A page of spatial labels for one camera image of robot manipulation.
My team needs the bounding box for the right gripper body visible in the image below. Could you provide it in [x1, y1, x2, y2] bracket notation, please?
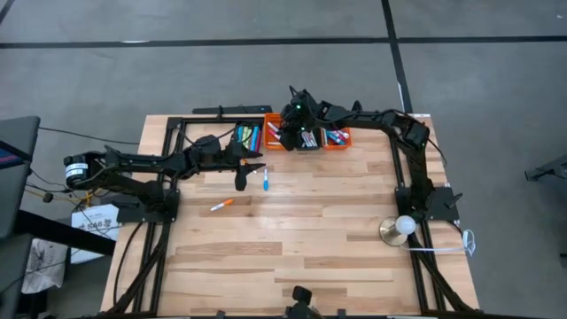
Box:
[281, 88, 322, 134]

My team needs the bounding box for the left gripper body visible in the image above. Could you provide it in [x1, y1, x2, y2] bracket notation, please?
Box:
[190, 135, 243, 174]

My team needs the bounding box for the orange slim marker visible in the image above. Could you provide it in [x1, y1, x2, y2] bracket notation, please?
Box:
[210, 198, 235, 213]

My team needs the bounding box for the orange plastic mesh basket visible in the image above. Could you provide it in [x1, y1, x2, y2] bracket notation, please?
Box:
[264, 113, 287, 151]
[321, 127, 353, 151]

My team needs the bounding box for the black plastic mesh basket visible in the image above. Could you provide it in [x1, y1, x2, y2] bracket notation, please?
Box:
[229, 119, 265, 155]
[295, 128, 322, 152]

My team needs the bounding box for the black power strip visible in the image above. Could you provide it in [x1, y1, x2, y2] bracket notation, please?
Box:
[191, 105, 275, 115]

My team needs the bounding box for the white bulb on brass base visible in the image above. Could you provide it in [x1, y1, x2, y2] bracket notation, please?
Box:
[378, 214, 417, 247]

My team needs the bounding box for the black metal bar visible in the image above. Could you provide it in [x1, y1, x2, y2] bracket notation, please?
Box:
[15, 208, 117, 257]

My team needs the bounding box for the dark grey desk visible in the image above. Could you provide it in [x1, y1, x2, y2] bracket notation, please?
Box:
[0, 115, 42, 240]

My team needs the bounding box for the white crumpled paper bag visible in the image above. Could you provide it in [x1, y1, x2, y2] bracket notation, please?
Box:
[20, 237, 70, 294]

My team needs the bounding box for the black tripod leg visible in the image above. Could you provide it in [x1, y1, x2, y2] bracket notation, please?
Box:
[524, 153, 567, 183]

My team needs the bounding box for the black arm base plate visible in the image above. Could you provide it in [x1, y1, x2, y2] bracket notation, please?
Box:
[115, 194, 181, 224]
[394, 184, 462, 222]

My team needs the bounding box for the long black floor cable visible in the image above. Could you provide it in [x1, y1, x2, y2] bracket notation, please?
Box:
[38, 126, 141, 146]

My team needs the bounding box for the yellow floor cable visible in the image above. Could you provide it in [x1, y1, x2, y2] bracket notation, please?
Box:
[82, 188, 108, 208]

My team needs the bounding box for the black camera device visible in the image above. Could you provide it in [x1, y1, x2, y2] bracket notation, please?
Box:
[285, 285, 321, 319]

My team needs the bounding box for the black cable bundle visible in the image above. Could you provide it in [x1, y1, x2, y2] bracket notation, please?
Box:
[24, 166, 85, 214]

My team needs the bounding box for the white cable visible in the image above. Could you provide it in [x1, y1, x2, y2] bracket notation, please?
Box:
[400, 228, 478, 258]

